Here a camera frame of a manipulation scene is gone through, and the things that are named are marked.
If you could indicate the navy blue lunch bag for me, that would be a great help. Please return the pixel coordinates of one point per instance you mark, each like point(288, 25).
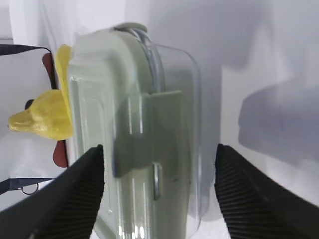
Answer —
point(26, 159)

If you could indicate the green lid glass container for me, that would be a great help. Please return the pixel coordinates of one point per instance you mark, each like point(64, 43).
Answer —
point(141, 102)

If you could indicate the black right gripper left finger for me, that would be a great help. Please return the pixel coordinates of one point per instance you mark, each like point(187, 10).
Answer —
point(64, 209)

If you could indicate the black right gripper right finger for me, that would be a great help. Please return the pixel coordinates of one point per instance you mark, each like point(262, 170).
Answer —
point(256, 207)

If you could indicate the yellow banana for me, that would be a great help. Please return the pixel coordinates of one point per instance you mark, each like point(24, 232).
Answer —
point(50, 113)

